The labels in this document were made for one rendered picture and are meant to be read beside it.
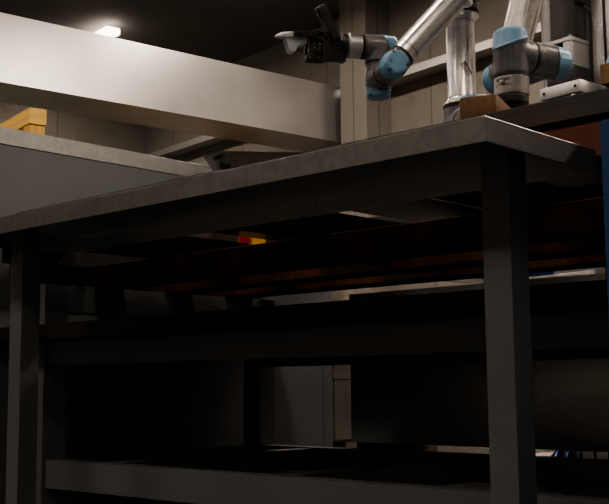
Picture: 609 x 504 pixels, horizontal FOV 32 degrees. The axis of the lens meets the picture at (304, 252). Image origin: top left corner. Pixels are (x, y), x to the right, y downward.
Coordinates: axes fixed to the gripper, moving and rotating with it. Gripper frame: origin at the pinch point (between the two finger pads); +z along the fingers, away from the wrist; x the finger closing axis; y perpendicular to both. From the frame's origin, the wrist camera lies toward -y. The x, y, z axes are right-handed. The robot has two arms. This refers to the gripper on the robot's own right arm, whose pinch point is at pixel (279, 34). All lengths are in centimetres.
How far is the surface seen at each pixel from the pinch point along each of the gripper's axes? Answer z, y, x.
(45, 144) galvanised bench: 65, 38, -39
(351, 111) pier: -159, -42, 492
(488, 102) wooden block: -4, 38, -147
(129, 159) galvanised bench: 44, 40, -25
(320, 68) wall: -153, -87, 570
